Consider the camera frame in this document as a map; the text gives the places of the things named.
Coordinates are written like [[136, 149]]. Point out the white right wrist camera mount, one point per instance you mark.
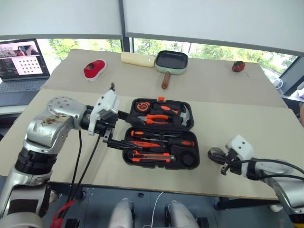
[[240, 146]]

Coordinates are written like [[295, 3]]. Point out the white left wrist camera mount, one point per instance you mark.
[[107, 102]]

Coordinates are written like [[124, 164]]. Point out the black tool case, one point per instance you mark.
[[164, 137]]

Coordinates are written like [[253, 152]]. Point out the orange and black tape measure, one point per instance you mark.
[[143, 106]]

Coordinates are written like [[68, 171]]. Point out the white roller blind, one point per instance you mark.
[[59, 16], [213, 21]]

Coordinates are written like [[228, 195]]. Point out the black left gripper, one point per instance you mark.
[[104, 126]]

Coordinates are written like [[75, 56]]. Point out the small red and black object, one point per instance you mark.
[[238, 66]]

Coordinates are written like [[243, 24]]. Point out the white sneaker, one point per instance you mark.
[[54, 196]]

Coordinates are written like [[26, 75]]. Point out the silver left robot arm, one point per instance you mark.
[[45, 128]]

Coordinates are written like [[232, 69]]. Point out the black electrical tape roll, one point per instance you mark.
[[213, 150]]

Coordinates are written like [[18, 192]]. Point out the white charger device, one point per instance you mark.
[[278, 83]]

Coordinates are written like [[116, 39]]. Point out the grey robot leg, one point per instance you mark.
[[179, 215], [121, 213]]

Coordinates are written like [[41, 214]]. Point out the orange voltage tester pen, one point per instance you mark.
[[145, 143]]

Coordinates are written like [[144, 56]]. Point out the dark window frame post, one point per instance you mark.
[[127, 45]]

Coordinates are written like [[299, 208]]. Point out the grey robot left leg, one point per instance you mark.
[[121, 213]]

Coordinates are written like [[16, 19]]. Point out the black table leg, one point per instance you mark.
[[244, 203]]

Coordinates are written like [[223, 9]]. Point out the red and white shoe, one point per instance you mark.
[[95, 70]]

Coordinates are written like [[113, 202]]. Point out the green square frying pan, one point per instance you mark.
[[171, 59]]

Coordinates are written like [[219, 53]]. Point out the black and orange utility knife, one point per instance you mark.
[[152, 157]]

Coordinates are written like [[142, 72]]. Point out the grey robot right leg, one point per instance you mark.
[[179, 215]]

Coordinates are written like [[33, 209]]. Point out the open laptop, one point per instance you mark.
[[21, 71]]

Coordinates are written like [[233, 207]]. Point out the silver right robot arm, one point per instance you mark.
[[285, 187]]

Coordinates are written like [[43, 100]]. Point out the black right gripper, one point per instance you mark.
[[234, 166]]

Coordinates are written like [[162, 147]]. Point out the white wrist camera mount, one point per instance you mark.
[[107, 102], [240, 146]]

